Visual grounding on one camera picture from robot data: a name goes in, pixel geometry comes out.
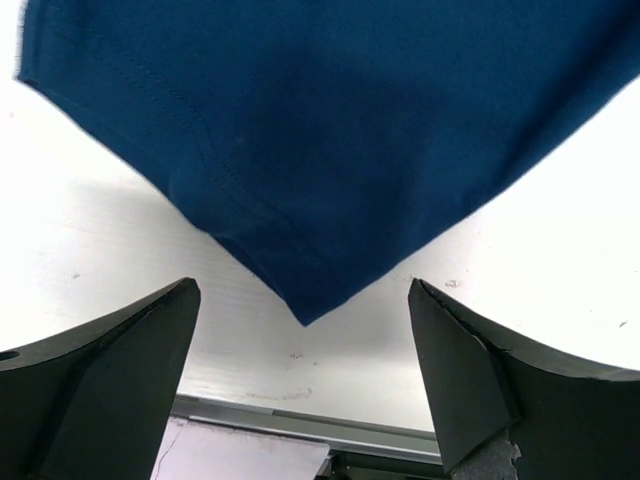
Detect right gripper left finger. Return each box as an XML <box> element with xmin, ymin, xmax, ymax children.
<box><xmin>1</xmin><ymin>278</ymin><xmax>200</xmax><ymax>480</ymax></box>

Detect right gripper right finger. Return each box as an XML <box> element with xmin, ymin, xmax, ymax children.
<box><xmin>408</xmin><ymin>279</ymin><xmax>639</xmax><ymax>479</ymax></box>

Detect blue t-shirt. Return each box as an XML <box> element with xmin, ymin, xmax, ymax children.
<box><xmin>18</xmin><ymin>1</ymin><xmax>639</xmax><ymax>325</ymax></box>

